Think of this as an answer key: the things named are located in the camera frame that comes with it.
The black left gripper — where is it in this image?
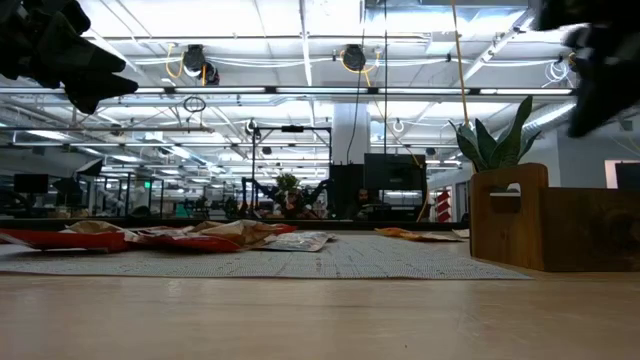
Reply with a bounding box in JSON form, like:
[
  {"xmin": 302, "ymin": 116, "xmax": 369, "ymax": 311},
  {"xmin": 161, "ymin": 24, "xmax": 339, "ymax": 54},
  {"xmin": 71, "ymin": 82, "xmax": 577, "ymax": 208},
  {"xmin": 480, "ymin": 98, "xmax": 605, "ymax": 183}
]
[{"xmin": 0, "ymin": 0, "xmax": 140, "ymax": 115}]

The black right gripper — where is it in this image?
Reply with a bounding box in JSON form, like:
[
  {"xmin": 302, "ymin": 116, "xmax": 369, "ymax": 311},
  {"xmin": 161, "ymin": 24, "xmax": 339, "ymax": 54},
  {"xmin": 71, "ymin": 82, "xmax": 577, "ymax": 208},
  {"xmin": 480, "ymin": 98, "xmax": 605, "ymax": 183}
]
[{"xmin": 563, "ymin": 22, "xmax": 640, "ymax": 139}]

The wooden tea organizer box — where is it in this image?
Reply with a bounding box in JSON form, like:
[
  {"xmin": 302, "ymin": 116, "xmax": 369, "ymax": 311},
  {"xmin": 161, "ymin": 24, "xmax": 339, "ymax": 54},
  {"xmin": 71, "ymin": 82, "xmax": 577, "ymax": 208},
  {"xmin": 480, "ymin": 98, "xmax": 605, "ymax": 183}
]
[{"xmin": 468, "ymin": 162, "xmax": 640, "ymax": 274}]

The green snake plant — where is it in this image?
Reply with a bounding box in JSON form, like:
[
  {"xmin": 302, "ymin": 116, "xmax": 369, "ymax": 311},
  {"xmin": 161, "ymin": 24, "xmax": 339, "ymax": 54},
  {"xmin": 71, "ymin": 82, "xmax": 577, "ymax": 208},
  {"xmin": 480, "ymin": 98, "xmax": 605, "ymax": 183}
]
[{"xmin": 448, "ymin": 95, "xmax": 543, "ymax": 174}]

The red white striped sign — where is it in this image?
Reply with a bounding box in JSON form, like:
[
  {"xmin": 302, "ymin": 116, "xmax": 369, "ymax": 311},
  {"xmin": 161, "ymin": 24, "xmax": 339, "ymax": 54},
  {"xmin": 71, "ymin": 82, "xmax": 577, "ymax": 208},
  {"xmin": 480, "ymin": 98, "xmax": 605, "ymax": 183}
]
[{"xmin": 435, "ymin": 189, "xmax": 452, "ymax": 224}]

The black monitor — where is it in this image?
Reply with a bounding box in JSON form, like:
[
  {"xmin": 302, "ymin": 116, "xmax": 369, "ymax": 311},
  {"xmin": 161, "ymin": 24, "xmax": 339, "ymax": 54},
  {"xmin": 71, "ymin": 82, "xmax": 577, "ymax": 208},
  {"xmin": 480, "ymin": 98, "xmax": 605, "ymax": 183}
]
[{"xmin": 363, "ymin": 152, "xmax": 428, "ymax": 192}]

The small background plant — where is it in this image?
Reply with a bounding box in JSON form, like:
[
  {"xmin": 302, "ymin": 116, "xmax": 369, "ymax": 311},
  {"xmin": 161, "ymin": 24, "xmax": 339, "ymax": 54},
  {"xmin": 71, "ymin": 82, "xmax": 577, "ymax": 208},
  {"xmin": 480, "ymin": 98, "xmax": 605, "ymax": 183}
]
[{"xmin": 274, "ymin": 172, "xmax": 302, "ymax": 194}]

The person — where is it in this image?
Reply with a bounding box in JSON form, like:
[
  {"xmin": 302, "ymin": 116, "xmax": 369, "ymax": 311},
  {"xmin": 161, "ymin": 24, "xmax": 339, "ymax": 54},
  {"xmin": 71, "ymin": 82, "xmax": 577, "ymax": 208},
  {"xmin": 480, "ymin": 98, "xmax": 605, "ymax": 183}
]
[{"xmin": 344, "ymin": 187, "xmax": 384, "ymax": 221}]

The grey woven placemat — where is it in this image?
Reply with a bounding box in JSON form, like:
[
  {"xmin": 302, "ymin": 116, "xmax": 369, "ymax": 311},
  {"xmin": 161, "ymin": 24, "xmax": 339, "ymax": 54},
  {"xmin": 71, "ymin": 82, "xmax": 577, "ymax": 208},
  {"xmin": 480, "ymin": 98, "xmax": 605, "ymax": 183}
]
[{"xmin": 0, "ymin": 233, "xmax": 532, "ymax": 280}]

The ceiling cable reel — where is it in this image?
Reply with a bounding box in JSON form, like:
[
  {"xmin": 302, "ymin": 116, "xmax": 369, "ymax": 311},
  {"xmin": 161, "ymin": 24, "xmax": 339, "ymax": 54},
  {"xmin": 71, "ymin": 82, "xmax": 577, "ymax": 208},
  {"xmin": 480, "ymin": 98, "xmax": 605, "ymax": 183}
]
[
  {"xmin": 341, "ymin": 43, "xmax": 369, "ymax": 73},
  {"xmin": 180, "ymin": 43, "xmax": 221, "ymax": 86}
]

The yellow hanging cable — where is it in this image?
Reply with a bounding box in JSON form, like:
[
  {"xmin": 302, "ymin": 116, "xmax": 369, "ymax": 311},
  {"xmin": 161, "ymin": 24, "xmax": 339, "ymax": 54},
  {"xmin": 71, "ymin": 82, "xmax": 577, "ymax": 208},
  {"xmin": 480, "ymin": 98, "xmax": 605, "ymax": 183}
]
[{"xmin": 449, "ymin": 0, "xmax": 471, "ymax": 129}]

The black background station frame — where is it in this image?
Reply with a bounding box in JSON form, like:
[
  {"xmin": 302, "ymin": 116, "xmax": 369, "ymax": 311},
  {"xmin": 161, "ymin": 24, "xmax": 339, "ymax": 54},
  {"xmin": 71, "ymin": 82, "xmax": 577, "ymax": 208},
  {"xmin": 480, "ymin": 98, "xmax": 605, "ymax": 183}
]
[{"xmin": 249, "ymin": 124, "xmax": 335, "ymax": 221}]

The black hanging cable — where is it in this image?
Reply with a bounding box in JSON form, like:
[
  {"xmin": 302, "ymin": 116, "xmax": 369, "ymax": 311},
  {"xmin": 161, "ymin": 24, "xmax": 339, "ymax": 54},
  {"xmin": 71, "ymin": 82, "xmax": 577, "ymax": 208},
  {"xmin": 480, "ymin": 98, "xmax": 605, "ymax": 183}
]
[{"xmin": 382, "ymin": 0, "xmax": 390, "ymax": 156}]

